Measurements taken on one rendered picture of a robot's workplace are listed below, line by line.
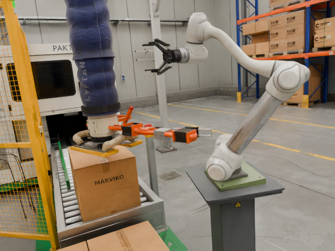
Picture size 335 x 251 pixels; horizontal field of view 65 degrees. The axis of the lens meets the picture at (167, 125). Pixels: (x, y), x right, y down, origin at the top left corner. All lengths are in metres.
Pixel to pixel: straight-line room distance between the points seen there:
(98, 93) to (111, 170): 0.55
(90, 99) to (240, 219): 1.21
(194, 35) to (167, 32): 10.59
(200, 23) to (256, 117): 0.61
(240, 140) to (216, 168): 0.20
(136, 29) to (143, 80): 2.06
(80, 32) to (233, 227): 1.50
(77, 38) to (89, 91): 0.28
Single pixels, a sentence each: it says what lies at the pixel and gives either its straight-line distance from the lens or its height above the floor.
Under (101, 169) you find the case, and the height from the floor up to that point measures 0.91.
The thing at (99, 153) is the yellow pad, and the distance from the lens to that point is 1.47.
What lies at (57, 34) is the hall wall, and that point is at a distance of 10.60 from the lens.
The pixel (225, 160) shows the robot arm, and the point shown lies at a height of 0.99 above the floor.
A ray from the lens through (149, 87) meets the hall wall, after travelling 11.56.
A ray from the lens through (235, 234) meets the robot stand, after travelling 1.95.
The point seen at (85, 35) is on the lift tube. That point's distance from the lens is 1.50.
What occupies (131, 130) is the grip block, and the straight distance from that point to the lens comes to 1.38.
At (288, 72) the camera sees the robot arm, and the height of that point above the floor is 1.45.
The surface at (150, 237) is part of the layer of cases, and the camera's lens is 1.70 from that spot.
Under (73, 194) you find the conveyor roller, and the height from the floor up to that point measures 0.53.
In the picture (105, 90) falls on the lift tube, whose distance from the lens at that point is 1.51.
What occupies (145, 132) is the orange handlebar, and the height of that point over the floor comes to 1.21.
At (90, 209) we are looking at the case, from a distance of 1.87.
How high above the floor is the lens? 1.51
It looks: 12 degrees down
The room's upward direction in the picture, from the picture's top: 5 degrees counter-clockwise
